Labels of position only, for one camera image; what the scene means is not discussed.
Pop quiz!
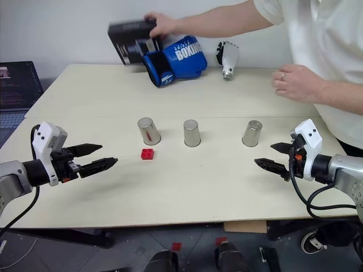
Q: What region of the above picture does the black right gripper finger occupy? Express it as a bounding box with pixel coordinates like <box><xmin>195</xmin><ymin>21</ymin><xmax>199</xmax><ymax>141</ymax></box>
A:
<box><xmin>254</xmin><ymin>158</ymin><xmax>291</xmax><ymax>182</ymax></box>
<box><xmin>270</xmin><ymin>142</ymin><xmax>293</xmax><ymax>155</ymax></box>

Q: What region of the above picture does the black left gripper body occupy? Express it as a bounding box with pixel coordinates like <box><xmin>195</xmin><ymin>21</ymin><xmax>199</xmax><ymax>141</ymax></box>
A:
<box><xmin>50</xmin><ymin>148</ymin><xmax>82</xmax><ymax>184</ymax></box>

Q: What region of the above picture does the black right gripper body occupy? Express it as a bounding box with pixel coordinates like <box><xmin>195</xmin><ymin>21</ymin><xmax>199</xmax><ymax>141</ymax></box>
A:
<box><xmin>287</xmin><ymin>135</ymin><xmax>309</xmax><ymax>182</ymax></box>

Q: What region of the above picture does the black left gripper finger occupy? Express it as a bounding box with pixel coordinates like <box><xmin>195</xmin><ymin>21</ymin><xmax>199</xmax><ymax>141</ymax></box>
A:
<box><xmin>69</xmin><ymin>143</ymin><xmax>103</xmax><ymax>159</ymax></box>
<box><xmin>76</xmin><ymin>157</ymin><xmax>119</xmax><ymax>179</ymax></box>

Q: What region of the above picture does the black cardboard box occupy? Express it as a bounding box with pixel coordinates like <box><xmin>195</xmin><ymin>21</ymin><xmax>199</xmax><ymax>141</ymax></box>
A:
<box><xmin>107</xmin><ymin>18</ymin><xmax>164</xmax><ymax>67</ymax></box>

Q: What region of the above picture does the person's left hand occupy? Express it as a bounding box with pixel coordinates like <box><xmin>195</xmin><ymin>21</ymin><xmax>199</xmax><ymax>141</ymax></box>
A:
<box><xmin>272</xmin><ymin>63</ymin><xmax>323</xmax><ymax>103</ymax></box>

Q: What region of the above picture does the person's right hand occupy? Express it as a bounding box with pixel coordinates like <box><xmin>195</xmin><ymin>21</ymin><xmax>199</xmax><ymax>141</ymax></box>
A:
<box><xmin>143</xmin><ymin>11</ymin><xmax>183</xmax><ymax>38</ymax></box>

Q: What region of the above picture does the upturned metal cup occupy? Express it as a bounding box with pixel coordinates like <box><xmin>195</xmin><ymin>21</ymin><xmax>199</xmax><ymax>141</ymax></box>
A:
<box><xmin>137</xmin><ymin>117</ymin><xmax>162</xmax><ymax>143</ymax></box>
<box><xmin>183</xmin><ymin>119</ymin><xmax>202</xmax><ymax>147</ymax></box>
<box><xmin>241</xmin><ymin>120</ymin><xmax>263</xmax><ymax>148</ymax></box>

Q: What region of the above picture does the black table foot bar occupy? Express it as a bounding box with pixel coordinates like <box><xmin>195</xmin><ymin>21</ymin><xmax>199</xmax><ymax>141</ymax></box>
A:
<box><xmin>0</xmin><ymin>226</ymin><xmax>115</xmax><ymax>250</ymax></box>
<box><xmin>266</xmin><ymin>220</ymin><xmax>319</xmax><ymax>242</ymax></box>

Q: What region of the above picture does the brown cardboard piece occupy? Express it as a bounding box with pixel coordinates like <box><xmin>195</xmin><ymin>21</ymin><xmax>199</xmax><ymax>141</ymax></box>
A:
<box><xmin>223</xmin><ymin>220</ymin><xmax>268</xmax><ymax>234</ymax></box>

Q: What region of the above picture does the dark laptop computer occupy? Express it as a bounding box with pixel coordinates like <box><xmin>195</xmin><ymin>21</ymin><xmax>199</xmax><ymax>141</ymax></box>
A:
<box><xmin>0</xmin><ymin>60</ymin><xmax>45</xmax><ymax>148</ymax></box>

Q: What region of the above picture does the black flat floor object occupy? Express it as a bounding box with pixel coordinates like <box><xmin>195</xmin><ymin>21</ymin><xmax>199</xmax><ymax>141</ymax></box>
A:
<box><xmin>259</xmin><ymin>246</ymin><xmax>282</xmax><ymax>272</ymax></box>

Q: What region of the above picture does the dark rounded shape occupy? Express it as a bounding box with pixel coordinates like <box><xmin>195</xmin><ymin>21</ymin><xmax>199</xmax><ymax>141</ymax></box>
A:
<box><xmin>145</xmin><ymin>249</ymin><xmax>180</xmax><ymax>272</ymax></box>
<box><xmin>214</xmin><ymin>241</ymin><xmax>251</xmax><ymax>272</ymax></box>

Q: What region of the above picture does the person's white shirt torso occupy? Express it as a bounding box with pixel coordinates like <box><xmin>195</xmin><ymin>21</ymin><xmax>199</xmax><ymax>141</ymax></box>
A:
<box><xmin>253</xmin><ymin>0</ymin><xmax>363</xmax><ymax>150</ymax></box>

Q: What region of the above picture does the blue boxing glove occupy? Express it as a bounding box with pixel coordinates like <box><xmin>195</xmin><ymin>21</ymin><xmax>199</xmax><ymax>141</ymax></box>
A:
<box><xmin>141</xmin><ymin>35</ymin><xmax>209</xmax><ymax>88</ymax></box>

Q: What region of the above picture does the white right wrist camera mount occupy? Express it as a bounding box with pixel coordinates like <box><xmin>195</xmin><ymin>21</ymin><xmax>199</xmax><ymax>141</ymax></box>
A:
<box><xmin>289</xmin><ymin>118</ymin><xmax>324</xmax><ymax>181</ymax></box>

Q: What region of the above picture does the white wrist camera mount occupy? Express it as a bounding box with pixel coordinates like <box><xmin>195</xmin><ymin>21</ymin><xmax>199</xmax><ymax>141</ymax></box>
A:
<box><xmin>289</xmin><ymin>118</ymin><xmax>324</xmax><ymax>181</ymax></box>
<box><xmin>31</xmin><ymin>121</ymin><xmax>69</xmax><ymax>187</ymax></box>

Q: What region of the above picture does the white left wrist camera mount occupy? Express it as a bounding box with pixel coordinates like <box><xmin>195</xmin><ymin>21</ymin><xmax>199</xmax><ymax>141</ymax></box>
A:
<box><xmin>31</xmin><ymin>121</ymin><xmax>69</xmax><ymax>187</ymax></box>

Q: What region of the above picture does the thin white floor cable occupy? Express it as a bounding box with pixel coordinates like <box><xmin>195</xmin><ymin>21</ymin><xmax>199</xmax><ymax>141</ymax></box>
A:
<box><xmin>0</xmin><ymin>237</ymin><xmax>40</xmax><ymax>269</ymax></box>

